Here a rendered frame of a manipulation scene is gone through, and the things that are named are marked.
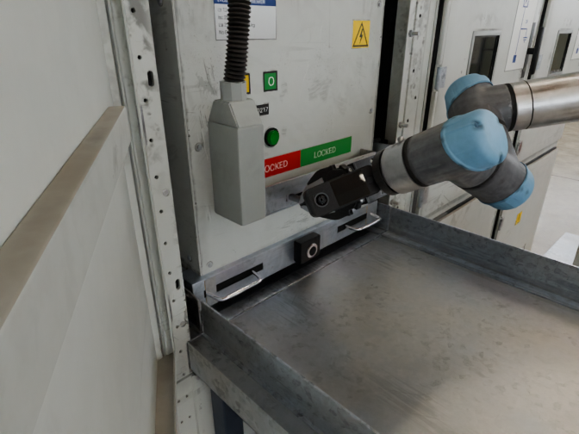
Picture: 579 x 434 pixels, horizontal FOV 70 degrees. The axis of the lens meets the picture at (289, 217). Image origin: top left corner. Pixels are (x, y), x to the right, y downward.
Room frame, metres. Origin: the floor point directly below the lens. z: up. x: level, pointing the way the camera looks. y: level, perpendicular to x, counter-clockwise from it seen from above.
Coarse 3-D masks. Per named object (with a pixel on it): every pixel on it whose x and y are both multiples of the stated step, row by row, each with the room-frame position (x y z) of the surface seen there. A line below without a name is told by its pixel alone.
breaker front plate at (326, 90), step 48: (192, 0) 0.63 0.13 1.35; (288, 0) 0.76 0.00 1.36; (336, 0) 0.85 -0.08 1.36; (192, 48) 0.63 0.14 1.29; (288, 48) 0.76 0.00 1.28; (336, 48) 0.85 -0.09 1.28; (192, 96) 0.62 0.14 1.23; (288, 96) 0.76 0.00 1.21; (336, 96) 0.86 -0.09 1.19; (192, 144) 0.62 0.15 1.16; (288, 144) 0.76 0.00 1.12; (240, 240) 0.68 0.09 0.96
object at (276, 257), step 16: (320, 224) 0.82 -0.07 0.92; (336, 224) 0.85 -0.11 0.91; (352, 224) 0.90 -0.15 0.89; (288, 240) 0.75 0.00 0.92; (336, 240) 0.85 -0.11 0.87; (256, 256) 0.69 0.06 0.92; (272, 256) 0.71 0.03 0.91; (288, 256) 0.74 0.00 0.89; (192, 272) 0.62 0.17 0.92; (224, 272) 0.63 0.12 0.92; (240, 272) 0.66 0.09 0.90; (272, 272) 0.71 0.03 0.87; (192, 288) 0.59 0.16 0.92; (224, 288) 0.63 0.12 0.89
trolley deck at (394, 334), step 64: (384, 256) 0.82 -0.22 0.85; (256, 320) 0.59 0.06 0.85; (320, 320) 0.59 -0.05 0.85; (384, 320) 0.59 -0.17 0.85; (448, 320) 0.59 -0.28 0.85; (512, 320) 0.59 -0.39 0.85; (576, 320) 0.59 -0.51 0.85; (256, 384) 0.45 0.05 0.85; (320, 384) 0.45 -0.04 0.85; (384, 384) 0.45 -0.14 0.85; (448, 384) 0.45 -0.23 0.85; (512, 384) 0.45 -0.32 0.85; (576, 384) 0.45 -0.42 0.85
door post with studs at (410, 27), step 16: (400, 0) 0.99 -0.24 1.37; (416, 0) 0.97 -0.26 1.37; (400, 16) 0.99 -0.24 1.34; (416, 16) 0.96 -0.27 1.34; (400, 32) 0.99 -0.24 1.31; (416, 32) 0.94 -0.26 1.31; (400, 48) 0.99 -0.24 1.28; (416, 48) 0.97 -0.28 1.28; (400, 64) 0.98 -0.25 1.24; (416, 64) 0.98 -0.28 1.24; (400, 80) 0.98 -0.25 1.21; (416, 80) 0.99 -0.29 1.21; (400, 96) 0.95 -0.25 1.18; (416, 96) 0.99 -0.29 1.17; (400, 112) 0.95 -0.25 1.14; (400, 128) 0.96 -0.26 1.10; (400, 208) 0.98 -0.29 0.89
